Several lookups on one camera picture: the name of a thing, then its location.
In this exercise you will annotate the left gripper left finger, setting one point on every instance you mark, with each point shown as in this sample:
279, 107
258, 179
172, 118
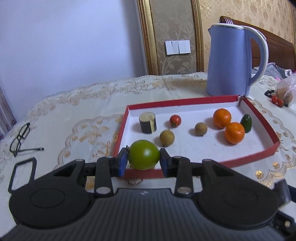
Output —
106, 168

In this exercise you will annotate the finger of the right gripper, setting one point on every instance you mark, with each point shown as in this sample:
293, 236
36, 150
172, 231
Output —
282, 222

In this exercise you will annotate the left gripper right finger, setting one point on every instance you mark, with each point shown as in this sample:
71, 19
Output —
180, 168

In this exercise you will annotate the yellow-brown longan fruit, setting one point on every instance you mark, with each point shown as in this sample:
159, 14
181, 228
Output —
167, 137

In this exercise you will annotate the large green tomato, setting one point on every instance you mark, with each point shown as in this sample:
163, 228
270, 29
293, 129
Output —
143, 155

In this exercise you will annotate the small green-yellow fruit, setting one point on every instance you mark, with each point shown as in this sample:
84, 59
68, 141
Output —
201, 129

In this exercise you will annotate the cut eggplant piece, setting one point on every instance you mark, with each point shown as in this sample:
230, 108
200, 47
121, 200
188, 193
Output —
147, 122

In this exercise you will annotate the orange mandarin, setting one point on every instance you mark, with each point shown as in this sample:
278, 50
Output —
221, 118
234, 133

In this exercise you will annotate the dark green cucumber piece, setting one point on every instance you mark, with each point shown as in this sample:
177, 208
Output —
246, 122

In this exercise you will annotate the cream embroidered tablecloth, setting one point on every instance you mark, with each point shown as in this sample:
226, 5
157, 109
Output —
84, 123

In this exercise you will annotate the red shallow cardboard box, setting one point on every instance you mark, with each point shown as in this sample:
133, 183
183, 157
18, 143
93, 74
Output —
261, 142

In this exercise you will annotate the black eyeglasses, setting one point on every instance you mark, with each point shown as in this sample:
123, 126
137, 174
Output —
15, 146

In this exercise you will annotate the blue electric kettle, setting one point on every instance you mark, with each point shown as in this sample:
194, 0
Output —
230, 60

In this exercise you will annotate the pink curtain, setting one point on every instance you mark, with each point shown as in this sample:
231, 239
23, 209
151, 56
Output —
7, 119

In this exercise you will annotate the red cherry tomato pair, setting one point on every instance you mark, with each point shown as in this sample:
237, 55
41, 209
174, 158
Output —
275, 100

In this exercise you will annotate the plastic bag with brush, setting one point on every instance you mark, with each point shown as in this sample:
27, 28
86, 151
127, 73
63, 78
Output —
285, 90

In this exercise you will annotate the grey bedding clothes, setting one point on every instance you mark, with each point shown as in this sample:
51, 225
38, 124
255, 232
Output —
276, 71

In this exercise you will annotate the brown wooden headboard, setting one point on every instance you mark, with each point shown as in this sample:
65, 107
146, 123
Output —
281, 52

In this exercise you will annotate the gold picture frame moulding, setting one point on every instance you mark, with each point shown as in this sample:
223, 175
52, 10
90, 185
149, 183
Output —
165, 21

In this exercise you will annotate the white wall switch panel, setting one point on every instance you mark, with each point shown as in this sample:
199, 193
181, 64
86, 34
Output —
176, 47

